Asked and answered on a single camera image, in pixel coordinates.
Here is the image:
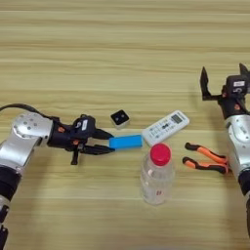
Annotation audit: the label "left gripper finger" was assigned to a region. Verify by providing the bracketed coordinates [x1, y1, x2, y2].
[80, 144, 117, 156]
[92, 128, 115, 142]

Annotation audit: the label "clear bottle red cap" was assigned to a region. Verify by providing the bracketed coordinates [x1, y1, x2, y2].
[140, 142, 177, 206]

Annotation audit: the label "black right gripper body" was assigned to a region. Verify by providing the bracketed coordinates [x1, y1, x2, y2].
[200, 85, 250, 120]

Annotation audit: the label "white remote control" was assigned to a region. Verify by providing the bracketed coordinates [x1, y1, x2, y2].
[142, 109, 190, 147]

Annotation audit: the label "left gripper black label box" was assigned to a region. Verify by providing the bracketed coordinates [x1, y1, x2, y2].
[71, 113, 98, 134]

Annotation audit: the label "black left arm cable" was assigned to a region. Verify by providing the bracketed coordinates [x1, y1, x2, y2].
[0, 103, 61, 122]

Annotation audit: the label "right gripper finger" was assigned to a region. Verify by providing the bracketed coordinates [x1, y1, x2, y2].
[238, 62, 250, 80]
[199, 65, 213, 102]

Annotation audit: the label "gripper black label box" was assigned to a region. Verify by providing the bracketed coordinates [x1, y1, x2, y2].
[225, 74, 248, 98]
[71, 113, 98, 134]

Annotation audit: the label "small black cube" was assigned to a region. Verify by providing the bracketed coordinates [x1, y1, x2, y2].
[109, 108, 131, 131]

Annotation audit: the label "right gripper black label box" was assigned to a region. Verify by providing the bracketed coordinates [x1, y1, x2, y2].
[225, 74, 248, 98]

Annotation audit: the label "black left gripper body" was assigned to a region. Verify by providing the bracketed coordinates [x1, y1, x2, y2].
[48, 117, 99, 166]

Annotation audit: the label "orange black handled pliers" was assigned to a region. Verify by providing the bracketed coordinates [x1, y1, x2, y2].
[182, 142, 231, 175]

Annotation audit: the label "blue rectangular block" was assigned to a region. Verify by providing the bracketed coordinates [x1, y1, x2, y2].
[108, 134, 145, 151]

